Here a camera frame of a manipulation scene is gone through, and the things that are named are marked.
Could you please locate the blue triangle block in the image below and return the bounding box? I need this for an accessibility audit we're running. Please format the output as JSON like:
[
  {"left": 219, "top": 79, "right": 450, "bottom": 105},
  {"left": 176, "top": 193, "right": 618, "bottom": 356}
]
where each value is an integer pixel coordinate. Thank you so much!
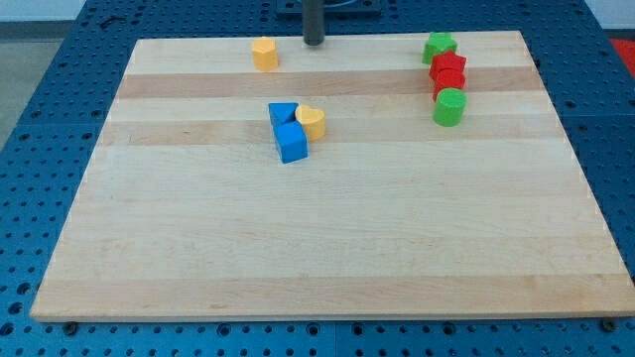
[{"left": 268, "top": 102, "right": 299, "bottom": 126}]

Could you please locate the yellow hexagon block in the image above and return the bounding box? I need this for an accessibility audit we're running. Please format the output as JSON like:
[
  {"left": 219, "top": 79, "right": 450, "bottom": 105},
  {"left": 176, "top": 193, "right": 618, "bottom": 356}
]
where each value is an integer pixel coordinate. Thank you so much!
[{"left": 251, "top": 37, "right": 279, "bottom": 71}]

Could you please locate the blue cube block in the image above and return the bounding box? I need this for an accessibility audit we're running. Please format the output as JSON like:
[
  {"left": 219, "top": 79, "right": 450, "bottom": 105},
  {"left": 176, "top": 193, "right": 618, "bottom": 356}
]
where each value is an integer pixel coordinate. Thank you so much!
[{"left": 273, "top": 121, "right": 309, "bottom": 164}]

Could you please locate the yellow heart block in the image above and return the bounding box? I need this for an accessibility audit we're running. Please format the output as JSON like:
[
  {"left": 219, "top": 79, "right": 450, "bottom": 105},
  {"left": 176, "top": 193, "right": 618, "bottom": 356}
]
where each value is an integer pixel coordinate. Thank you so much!
[{"left": 295, "top": 104, "right": 326, "bottom": 142}]

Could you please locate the light wooden board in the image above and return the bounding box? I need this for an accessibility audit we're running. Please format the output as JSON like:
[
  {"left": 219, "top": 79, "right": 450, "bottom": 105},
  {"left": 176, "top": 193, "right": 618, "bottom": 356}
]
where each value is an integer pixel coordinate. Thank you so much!
[{"left": 31, "top": 31, "right": 634, "bottom": 322}]

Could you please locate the green cylinder block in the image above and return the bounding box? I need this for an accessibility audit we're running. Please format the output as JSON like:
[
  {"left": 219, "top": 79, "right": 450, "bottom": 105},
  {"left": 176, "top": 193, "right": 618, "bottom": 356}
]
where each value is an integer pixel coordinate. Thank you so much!
[{"left": 433, "top": 87, "right": 467, "bottom": 127}]

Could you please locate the red cylinder block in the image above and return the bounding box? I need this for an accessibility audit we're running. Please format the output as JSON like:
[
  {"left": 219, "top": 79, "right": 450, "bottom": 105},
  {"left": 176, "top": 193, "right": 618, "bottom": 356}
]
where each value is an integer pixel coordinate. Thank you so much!
[{"left": 433, "top": 68, "right": 465, "bottom": 100}]

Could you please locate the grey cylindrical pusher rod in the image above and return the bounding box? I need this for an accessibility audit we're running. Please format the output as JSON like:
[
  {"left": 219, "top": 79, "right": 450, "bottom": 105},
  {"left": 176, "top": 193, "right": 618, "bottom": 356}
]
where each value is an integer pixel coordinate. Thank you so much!
[{"left": 302, "top": 0, "right": 325, "bottom": 47}]

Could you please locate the red star block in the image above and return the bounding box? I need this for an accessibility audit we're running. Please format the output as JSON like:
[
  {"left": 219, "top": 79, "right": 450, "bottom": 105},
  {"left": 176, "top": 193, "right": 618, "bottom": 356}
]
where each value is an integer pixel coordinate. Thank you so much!
[{"left": 429, "top": 50, "right": 467, "bottom": 80}]

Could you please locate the green star block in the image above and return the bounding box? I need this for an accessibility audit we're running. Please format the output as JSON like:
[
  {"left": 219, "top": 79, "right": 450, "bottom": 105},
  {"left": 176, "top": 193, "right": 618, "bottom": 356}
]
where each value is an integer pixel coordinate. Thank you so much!
[{"left": 422, "top": 32, "right": 457, "bottom": 64}]

